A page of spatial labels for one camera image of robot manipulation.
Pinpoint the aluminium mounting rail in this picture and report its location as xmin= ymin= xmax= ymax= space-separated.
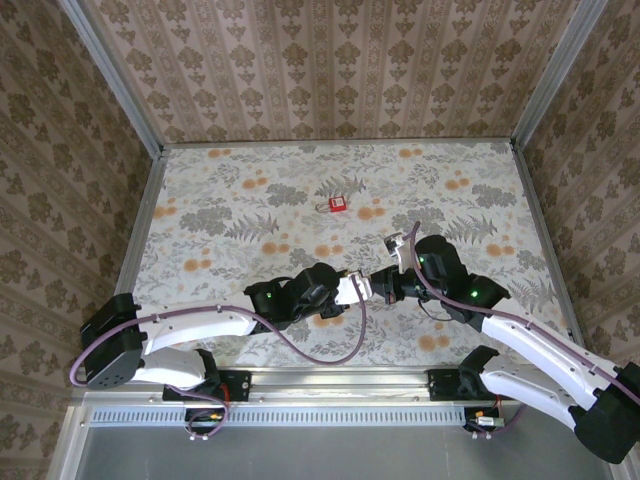
xmin=72 ymin=366 xmax=611 ymax=402

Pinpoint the grey metal panel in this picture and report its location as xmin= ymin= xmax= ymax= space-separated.
xmin=74 ymin=424 xmax=601 ymax=480

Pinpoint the aluminium frame strut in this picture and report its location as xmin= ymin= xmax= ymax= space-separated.
xmin=47 ymin=404 xmax=94 ymax=480

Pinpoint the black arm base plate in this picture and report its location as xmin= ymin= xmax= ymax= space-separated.
xmin=428 ymin=367 xmax=501 ymax=401
xmin=162 ymin=369 xmax=251 ymax=402

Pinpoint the aluminium frame post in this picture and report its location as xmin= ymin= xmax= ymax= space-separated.
xmin=57 ymin=0 xmax=166 ymax=156
xmin=509 ymin=0 xmax=609 ymax=149

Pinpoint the floral patterned tablecloth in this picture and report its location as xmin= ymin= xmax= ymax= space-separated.
xmin=113 ymin=142 xmax=584 ymax=369

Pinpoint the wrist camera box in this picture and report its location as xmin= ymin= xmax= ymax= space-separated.
xmin=333 ymin=271 xmax=374 ymax=306
xmin=383 ymin=232 xmax=419 ymax=274

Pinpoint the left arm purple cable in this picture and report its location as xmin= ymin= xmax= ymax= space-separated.
xmin=68 ymin=274 xmax=369 ymax=444

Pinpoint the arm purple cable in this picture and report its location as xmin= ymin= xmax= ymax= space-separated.
xmin=402 ymin=221 xmax=640 ymax=441
xmin=68 ymin=274 xmax=369 ymax=444

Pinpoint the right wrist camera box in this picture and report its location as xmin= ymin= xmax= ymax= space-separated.
xmin=383 ymin=232 xmax=419 ymax=274

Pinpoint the slotted grey cable duct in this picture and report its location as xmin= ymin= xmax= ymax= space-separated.
xmin=89 ymin=405 xmax=474 ymax=427

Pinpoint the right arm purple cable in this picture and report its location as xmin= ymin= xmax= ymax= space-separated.
xmin=402 ymin=221 xmax=640 ymax=441

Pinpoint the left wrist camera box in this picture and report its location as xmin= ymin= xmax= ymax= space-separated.
xmin=333 ymin=271 xmax=374 ymax=306

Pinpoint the aluminium table side rail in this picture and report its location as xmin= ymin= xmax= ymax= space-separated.
xmin=512 ymin=144 xmax=591 ymax=366
xmin=94 ymin=149 xmax=169 ymax=369

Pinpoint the thin black cable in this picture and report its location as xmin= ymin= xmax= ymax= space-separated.
xmin=417 ymin=294 xmax=454 ymax=321

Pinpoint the black connector box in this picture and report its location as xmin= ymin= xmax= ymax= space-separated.
xmin=464 ymin=407 xmax=504 ymax=434
xmin=184 ymin=407 xmax=226 ymax=434

